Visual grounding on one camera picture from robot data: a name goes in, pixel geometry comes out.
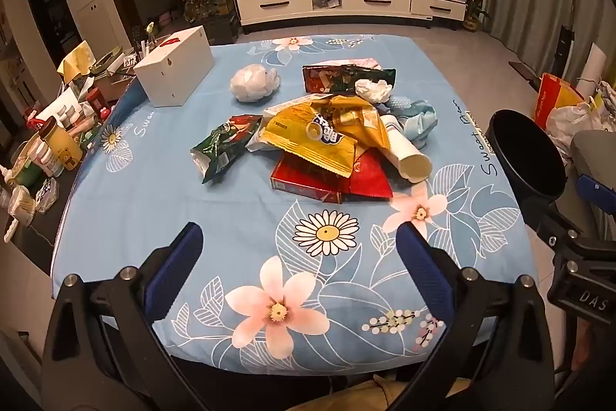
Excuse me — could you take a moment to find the crumpled white tissue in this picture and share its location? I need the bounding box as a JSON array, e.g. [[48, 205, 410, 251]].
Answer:
[[355, 79, 393, 104]]

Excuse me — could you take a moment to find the blue floral tablecloth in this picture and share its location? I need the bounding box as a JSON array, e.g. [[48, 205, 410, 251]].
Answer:
[[52, 33, 537, 376]]

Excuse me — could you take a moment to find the white television cabinet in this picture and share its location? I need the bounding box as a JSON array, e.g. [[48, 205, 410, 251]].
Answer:
[[234, 0, 467, 31]]

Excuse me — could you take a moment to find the red and green snack packet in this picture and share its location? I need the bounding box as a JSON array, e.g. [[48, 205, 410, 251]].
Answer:
[[302, 63, 396, 104]]

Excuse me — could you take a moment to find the grey sofa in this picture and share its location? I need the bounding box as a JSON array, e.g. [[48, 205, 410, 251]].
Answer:
[[553, 131, 616, 243]]

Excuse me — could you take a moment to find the red box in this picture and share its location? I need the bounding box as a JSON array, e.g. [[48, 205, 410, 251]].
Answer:
[[270, 151, 357, 205]]

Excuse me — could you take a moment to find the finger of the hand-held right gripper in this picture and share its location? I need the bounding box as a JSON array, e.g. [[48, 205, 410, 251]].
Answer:
[[524, 193, 616, 251], [576, 174, 616, 206]]

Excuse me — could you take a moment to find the white box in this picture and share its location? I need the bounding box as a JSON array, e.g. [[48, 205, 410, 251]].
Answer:
[[133, 26, 216, 107]]

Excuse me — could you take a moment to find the large white plastic bag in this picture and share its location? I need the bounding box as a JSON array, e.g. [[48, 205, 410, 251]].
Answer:
[[549, 96, 616, 156]]

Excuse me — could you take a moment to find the white paper cup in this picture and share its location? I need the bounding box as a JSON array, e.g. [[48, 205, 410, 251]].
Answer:
[[380, 115, 431, 181]]

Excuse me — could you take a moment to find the yellow snack packet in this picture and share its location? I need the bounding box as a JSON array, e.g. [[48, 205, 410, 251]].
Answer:
[[260, 96, 392, 178]]

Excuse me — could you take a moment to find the yellow jar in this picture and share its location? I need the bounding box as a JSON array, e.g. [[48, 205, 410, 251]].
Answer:
[[39, 116, 84, 171]]

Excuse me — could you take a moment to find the small potted plant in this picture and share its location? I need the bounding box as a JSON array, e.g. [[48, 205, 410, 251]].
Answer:
[[463, 0, 492, 31]]

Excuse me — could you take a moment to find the red foil packet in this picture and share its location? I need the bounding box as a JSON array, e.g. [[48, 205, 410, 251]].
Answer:
[[349, 148, 394, 199]]

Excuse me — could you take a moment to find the cotton swab box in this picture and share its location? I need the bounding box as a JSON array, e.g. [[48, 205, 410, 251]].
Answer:
[[8, 186, 38, 226]]

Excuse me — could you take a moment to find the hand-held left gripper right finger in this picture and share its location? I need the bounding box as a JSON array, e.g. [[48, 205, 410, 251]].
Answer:
[[395, 221, 569, 411]]

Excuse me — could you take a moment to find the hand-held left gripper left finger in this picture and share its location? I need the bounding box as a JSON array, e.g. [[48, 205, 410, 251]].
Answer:
[[41, 221, 205, 411]]

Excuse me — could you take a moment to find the red and yellow shopping bag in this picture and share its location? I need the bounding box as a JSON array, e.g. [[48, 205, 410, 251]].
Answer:
[[535, 73, 583, 130]]

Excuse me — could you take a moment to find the light blue cloth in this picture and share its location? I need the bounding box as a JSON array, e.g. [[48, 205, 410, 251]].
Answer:
[[385, 98, 440, 149]]

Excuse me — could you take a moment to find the black round trash bin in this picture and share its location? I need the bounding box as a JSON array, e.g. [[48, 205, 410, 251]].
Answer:
[[485, 109, 569, 202]]

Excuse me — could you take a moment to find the dark floor mat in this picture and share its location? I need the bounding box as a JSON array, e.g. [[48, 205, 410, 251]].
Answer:
[[509, 60, 542, 79]]

